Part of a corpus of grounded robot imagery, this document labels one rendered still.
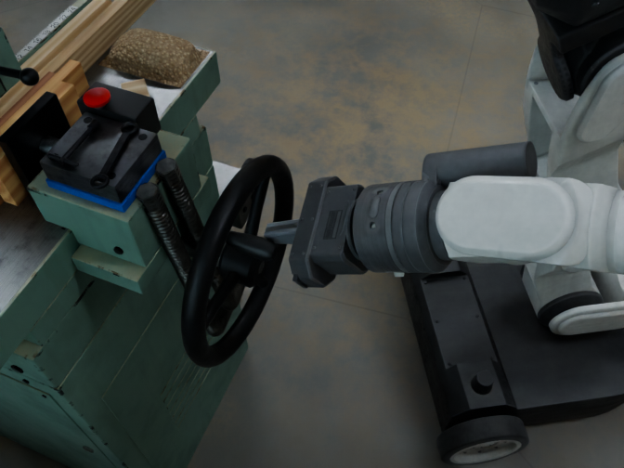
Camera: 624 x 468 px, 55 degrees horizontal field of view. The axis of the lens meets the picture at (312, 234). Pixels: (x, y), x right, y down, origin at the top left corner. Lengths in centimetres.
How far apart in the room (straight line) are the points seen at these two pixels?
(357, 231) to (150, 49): 49
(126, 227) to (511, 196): 40
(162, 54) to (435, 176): 50
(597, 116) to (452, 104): 141
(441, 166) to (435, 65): 190
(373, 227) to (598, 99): 43
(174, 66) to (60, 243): 31
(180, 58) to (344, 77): 147
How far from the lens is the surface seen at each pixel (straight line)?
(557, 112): 100
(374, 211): 55
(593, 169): 107
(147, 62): 93
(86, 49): 97
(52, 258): 75
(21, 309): 75
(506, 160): 54
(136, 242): 70
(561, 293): 141
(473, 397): 139
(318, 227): 61
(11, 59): 80
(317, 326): 166
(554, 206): 48
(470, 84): 239
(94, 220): 71
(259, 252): 66
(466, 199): 50
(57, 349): 84
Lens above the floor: 147
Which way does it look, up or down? 53 degrees down
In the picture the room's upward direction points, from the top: straight up
